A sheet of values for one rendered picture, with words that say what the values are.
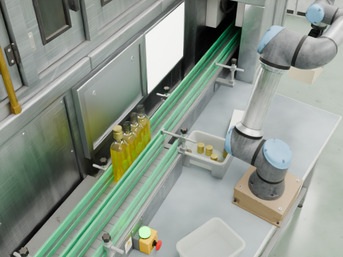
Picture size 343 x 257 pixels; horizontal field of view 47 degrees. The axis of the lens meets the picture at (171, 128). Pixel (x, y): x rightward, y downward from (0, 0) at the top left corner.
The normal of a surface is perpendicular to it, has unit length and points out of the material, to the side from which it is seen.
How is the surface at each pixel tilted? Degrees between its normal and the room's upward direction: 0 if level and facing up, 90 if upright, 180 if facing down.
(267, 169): 91
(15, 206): 90
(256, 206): 90
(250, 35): 90
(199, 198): 0
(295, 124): 0
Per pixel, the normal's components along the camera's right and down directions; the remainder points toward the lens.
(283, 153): 0.15, -0.65
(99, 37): 0.90, 0.29
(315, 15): -0.56, 0.53
